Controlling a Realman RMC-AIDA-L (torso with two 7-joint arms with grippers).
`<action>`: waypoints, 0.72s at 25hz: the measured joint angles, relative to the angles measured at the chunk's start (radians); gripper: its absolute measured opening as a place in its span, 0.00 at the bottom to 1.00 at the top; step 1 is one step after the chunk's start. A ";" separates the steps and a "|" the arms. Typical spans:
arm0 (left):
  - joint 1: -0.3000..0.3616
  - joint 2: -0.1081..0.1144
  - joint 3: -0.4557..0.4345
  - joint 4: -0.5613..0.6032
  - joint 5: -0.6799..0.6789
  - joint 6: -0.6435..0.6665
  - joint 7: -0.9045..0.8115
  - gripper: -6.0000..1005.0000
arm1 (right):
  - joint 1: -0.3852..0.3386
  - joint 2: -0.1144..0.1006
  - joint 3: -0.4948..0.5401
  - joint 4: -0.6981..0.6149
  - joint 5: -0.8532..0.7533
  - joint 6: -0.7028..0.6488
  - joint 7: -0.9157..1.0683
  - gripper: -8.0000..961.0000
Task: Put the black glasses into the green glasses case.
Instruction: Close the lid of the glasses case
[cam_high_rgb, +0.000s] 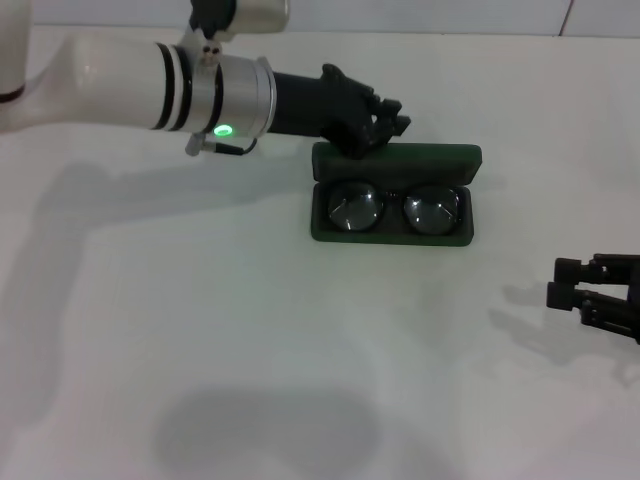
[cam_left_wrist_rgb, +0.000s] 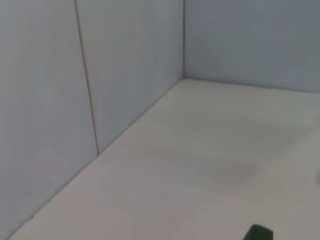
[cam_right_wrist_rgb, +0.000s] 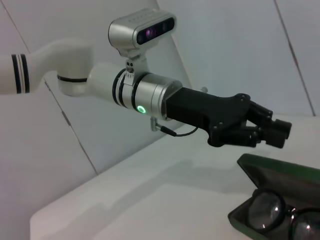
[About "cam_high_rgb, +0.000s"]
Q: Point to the black round-lens glasses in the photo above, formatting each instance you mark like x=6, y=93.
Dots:
x=352, y=207

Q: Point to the green glasses case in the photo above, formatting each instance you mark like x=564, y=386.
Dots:
x=395, y=160

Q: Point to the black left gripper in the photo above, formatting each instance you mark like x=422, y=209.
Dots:
x=310, y=105

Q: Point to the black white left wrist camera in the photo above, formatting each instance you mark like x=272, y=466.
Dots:
x=240, y=15

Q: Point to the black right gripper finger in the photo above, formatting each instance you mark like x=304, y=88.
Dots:
x=565, y=296
x=575, y=270

